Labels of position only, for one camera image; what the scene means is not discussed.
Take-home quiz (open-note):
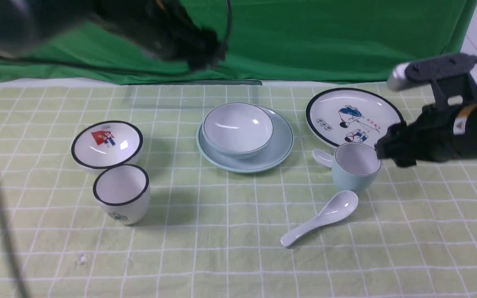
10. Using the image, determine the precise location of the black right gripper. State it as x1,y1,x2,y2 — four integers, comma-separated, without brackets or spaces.
375,103,477,168

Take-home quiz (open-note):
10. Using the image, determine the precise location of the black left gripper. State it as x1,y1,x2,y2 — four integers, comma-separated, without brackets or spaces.
94,0,231,71

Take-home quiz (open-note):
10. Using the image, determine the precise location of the light blue cup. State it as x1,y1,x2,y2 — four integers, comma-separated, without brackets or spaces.
331,143,382,192

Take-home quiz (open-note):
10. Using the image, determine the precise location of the plain white ceramic spoon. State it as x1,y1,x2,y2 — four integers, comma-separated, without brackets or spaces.
280,190,359,248

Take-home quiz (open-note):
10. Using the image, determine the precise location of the light blue bowl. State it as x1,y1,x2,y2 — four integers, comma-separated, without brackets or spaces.
201,102,275,158

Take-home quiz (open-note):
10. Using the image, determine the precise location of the white plate black rim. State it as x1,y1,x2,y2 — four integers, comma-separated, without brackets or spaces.
305,87,405,148

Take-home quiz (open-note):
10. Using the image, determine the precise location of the white bowl black rim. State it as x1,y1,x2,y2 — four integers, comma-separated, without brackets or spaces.
71,120,144,175

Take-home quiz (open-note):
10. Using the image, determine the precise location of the green backdrop cloth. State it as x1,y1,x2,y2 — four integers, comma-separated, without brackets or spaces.
0,0,477,85

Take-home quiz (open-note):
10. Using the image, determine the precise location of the light blue plate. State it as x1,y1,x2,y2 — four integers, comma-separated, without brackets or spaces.
196,104,294,173

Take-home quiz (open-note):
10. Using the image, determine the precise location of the white cup black rim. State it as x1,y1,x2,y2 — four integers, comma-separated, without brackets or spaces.
92,164,151,225

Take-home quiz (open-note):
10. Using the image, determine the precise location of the green checked tablecloth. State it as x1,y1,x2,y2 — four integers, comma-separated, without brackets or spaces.
0,85,477,298

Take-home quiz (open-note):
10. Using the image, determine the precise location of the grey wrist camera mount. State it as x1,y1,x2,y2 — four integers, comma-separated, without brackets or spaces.
387,53,477,111

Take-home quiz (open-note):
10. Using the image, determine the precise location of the white spoon printed handle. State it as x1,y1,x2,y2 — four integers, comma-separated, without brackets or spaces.
312,149,334,168

